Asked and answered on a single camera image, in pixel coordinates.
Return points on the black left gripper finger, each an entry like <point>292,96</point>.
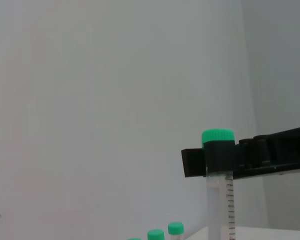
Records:
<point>193,162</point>
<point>220,157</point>

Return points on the clear test tube green cap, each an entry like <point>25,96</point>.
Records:
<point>134,239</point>
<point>217,135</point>
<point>175,228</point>
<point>155,235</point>

